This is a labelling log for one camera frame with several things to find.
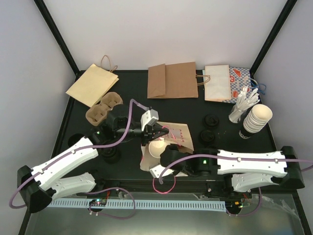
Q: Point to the stack of paper cups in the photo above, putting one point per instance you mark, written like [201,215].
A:
[255,121]

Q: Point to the single black cup lid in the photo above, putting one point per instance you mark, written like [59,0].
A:
[206,137]

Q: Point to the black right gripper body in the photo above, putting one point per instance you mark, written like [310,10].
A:
[189,172]

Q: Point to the white perforated front rail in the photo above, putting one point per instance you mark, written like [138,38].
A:
[81,203]

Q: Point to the tan paper bag with handles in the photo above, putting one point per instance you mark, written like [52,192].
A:
[93,84]

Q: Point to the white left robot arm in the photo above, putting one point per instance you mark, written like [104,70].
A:
[42,184]

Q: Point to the brown pulp cup carrier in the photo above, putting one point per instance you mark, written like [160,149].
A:
[99,112]

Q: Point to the white paper bag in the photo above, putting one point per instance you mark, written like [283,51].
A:
[216,83]

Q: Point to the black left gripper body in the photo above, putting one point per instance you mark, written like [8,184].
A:
[147,133]

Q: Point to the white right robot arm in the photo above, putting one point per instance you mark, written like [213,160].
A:
[244,171]

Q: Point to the stack of black lids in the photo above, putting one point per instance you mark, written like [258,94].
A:
[72,140]

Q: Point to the cake print paper bag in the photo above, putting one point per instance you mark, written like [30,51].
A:
[179,138]

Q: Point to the brown kraft paper bag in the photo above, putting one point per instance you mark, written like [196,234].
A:
[172,81]

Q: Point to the red blue patterned bag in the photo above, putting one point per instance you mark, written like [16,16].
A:
[239,78]

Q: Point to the black cup lid stack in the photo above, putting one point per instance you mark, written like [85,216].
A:
[211,121]

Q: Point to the white plastic cutlery bunch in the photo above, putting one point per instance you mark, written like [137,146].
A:
[243,103]

